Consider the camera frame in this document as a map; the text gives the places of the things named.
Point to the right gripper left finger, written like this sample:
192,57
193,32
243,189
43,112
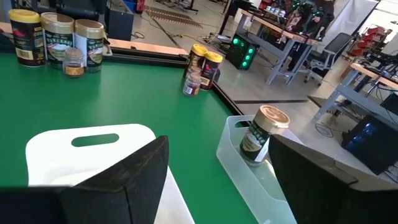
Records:
124,193

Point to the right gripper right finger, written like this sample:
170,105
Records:
311,186

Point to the tan lid spice jar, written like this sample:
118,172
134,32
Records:
57,40
91,46
261,137

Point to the yellow lid spice jar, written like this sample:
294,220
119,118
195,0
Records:
211,70
26,37
196,56

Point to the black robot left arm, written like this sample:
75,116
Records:
73,11

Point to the clear plastic bin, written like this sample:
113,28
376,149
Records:
248,186

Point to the white plastic bin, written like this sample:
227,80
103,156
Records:
62,155

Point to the blue lit computer tower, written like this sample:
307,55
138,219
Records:
371,144

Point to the grey desk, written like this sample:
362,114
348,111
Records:
357,93

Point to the black office chair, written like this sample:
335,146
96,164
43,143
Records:
332,46

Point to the green lit computer tower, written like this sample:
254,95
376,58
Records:
242,51

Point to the grey workbench wooden top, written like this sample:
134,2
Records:
280,32

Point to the black cabinet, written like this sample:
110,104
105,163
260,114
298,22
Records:
119,20

